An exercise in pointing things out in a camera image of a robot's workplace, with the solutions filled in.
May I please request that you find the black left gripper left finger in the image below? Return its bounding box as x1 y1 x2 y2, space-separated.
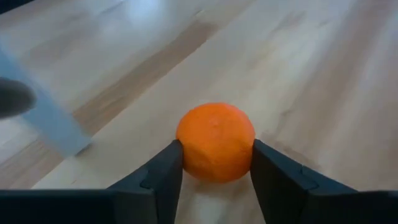
0 139 184 224

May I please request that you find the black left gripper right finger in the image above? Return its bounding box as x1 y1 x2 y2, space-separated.
250 138 398 224

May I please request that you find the small orange mandarin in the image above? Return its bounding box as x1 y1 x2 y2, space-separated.
175 102 256 184

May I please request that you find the white small riser table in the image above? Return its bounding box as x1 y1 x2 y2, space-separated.
0 40 93 158

